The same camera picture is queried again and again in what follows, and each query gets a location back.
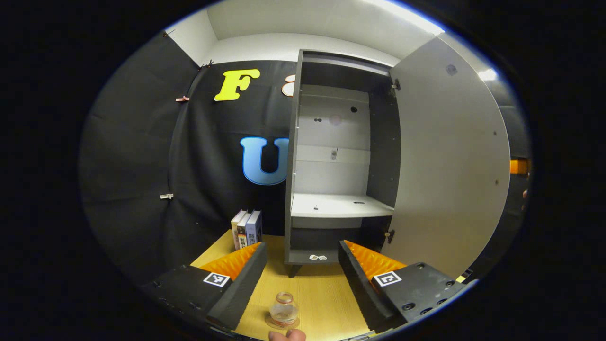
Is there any white spine book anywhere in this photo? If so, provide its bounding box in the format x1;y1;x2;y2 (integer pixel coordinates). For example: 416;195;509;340
237;212;254;250

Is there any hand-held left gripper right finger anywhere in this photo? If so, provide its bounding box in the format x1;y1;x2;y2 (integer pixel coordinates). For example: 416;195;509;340
338;240;467;332

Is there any beige cabinet door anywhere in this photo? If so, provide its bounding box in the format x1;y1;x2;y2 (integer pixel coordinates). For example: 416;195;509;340
380;37;512;279

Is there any black backdrop cloth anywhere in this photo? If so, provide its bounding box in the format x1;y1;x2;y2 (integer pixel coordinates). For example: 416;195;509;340
80;31;532;285

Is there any beige spine book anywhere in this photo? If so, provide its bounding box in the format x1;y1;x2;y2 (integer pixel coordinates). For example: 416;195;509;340
231;210;248;251

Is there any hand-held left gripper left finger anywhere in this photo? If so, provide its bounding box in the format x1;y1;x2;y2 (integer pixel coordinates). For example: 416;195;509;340
142;242;268;331

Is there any clear bottle with red label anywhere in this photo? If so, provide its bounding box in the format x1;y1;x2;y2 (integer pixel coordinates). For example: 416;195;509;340
269;292;300;328

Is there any dark grey cabinet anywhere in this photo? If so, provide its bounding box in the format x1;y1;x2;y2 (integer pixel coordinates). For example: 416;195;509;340
284;49;402;278

